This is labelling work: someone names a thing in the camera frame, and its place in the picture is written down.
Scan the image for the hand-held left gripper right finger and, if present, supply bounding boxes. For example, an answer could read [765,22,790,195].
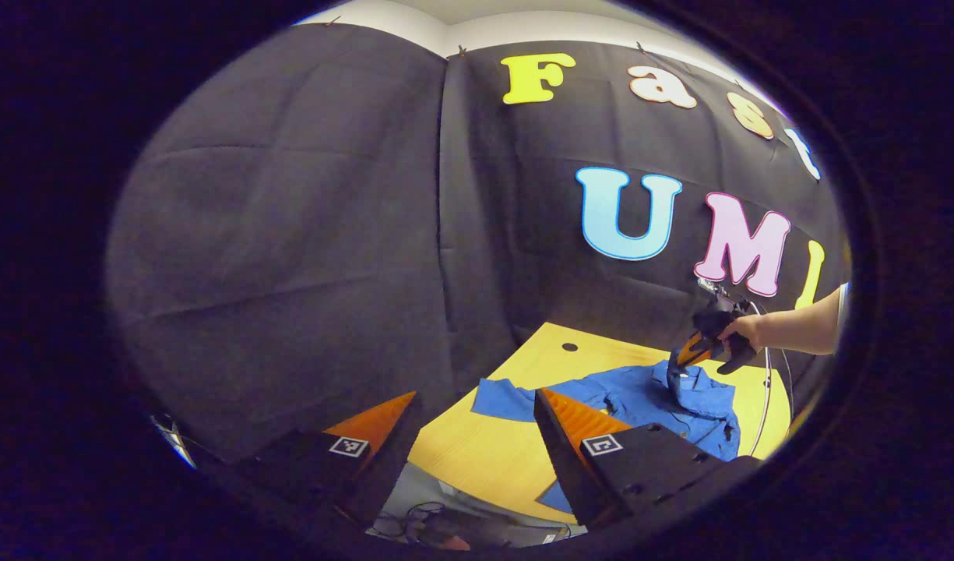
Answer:
[533,387,764,531]

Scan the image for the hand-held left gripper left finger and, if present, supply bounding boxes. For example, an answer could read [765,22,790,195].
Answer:
[210,390,425,531]

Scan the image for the blue shirt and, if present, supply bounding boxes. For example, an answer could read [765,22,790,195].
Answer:
[470,360,742,515]

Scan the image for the tangled black cables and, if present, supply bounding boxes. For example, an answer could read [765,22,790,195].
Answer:
[374,501,448,548]

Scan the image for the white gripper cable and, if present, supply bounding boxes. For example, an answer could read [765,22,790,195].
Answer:
[745,300,775,459]

